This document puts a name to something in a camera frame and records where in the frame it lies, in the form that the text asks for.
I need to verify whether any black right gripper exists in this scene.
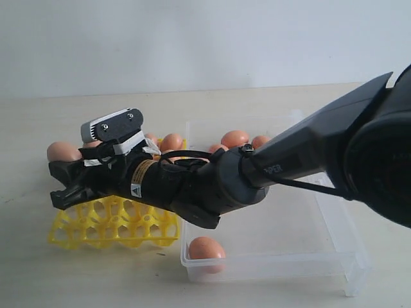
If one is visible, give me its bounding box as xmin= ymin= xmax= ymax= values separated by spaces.
xmin=48 ymin=146 xmax=221 ymax=229

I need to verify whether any brown egg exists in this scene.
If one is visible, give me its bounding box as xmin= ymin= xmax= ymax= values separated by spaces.
xmin=160 ymin=133 xmax=184 ymax=152
xmin=144 ymin=133 xmax=158 ymax=146
xmin=251 ymin=135 xmax=270 ymax=150
xmin=221 ymin=130 xmax=249 ymax=149
xmin=208 ymin=144 xmax=228 ymax=153
xmin=46 ymin=141 xmax=82 ymax=162
xmin=189 ymin=237 xmax=226 ymax=274
xmin=82 ymin=141 xmax=101 ymax=148

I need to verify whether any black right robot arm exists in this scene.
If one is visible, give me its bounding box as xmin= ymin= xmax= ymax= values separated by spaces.
xmin=49 ymin=69 xmax=410 ymax=229

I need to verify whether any yellow plastic egg tray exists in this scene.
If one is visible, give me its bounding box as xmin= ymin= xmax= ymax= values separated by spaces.
xmin=48 ymin=196 xmax=180 ymax=250

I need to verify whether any clear plastic container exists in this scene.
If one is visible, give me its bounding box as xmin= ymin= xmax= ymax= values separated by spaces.
xmin=180 ymin=108 xmax=373 ymax=296

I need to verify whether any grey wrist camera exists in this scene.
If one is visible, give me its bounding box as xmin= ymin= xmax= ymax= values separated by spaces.
xmin=80 ymin=108 xmax=144 ymax=143

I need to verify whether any black cable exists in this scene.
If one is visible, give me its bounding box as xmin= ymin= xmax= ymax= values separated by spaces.
xmin=157 ymin=149 xmax=214 ymax=167

